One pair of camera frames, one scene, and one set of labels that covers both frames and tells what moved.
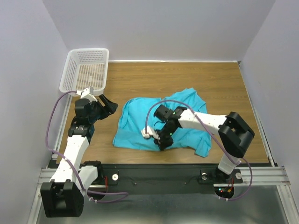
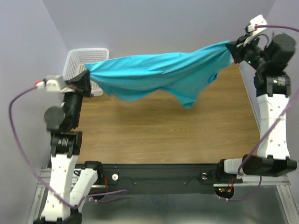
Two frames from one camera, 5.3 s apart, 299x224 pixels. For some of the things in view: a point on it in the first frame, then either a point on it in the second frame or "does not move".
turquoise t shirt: x=138 y=114 → x=183 y=75
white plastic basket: x=84 y=67 does not move
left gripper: x=103 y=105 → x=79 y=84
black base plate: x=173 y=179 does not move
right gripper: x=164 y=140 → x=239 y=50
